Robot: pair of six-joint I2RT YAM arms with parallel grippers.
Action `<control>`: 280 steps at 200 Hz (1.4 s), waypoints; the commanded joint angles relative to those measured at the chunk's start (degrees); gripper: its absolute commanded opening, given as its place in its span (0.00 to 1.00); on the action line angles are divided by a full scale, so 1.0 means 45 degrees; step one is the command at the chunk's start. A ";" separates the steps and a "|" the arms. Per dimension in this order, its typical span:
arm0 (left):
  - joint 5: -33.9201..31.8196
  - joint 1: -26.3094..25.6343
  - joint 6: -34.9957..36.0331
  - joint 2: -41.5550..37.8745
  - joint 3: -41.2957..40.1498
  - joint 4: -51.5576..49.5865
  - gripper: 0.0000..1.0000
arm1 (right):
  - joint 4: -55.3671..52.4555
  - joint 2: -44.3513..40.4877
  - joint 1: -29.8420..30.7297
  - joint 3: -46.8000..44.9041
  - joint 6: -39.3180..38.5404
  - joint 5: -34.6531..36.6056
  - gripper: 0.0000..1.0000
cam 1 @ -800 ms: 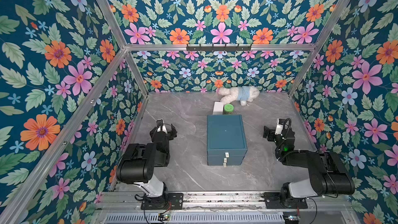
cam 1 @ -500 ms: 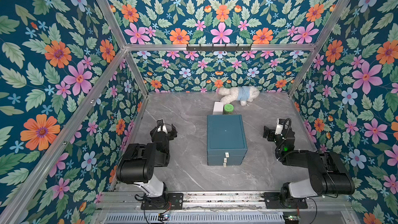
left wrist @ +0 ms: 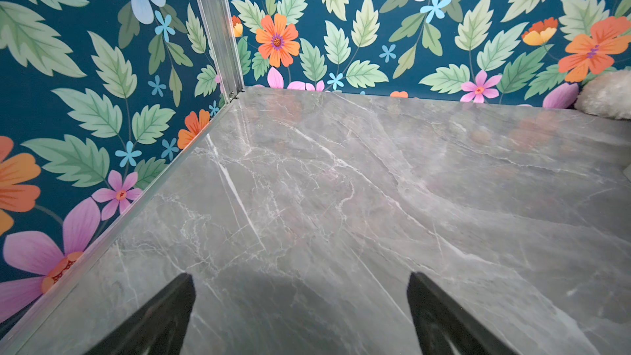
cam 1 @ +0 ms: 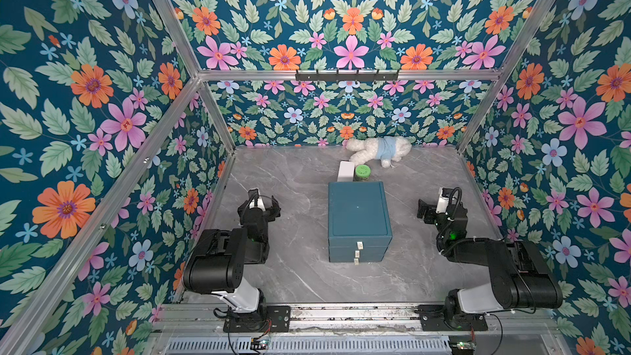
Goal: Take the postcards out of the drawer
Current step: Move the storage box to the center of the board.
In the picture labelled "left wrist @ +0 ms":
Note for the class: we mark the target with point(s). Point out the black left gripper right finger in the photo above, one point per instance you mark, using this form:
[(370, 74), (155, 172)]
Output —
[(445, 327)]

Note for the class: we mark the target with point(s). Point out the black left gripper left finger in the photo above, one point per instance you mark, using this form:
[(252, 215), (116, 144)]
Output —
[(159, 327)]

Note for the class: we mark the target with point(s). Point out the white plush toy dog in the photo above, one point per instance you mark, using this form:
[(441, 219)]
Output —
[(607, 96)]

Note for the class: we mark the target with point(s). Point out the aluminium frame corner post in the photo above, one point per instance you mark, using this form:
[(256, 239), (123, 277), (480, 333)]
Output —
[(217, 21)]

